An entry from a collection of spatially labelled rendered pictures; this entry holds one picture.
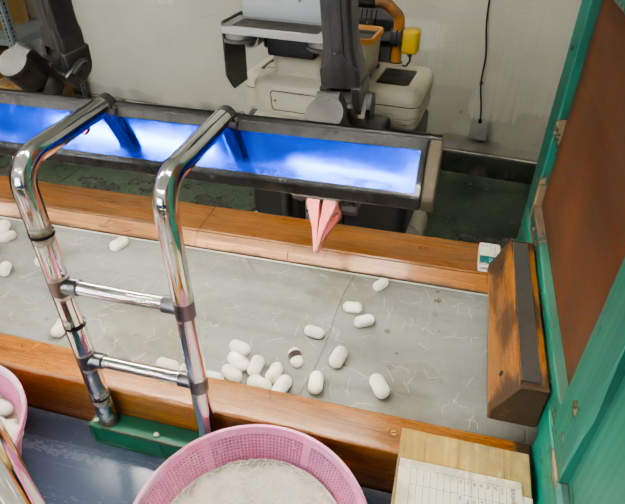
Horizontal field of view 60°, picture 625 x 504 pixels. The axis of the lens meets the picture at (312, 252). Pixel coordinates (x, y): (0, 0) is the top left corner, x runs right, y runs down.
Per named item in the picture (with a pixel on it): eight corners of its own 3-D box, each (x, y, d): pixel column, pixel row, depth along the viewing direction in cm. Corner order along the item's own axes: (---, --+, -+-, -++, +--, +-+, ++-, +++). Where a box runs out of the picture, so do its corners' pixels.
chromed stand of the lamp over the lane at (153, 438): (157, 346, 92) (93, 86, 65) (270, 369, 88) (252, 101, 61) (94, 442, 77) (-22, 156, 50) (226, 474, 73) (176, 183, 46)
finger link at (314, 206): (344, 251, 79) (355, 190, 81) (296, 244, 80) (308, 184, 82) (348, 261, 85) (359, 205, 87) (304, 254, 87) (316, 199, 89)
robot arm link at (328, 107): (376, 98, 89) (326, 96, 91) (366, 57, 78) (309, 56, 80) (364, 166, 86) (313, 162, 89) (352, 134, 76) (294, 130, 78)
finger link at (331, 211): (328, 248, 79) (339, 188, 81) (281, 241, 81) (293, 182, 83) (333, 259, 86) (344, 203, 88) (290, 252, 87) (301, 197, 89)
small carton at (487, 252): (477, 250, 98) (480, 241, 97) (498, 253, 98) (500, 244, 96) (477, 271, 94) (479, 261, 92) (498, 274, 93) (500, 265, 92)
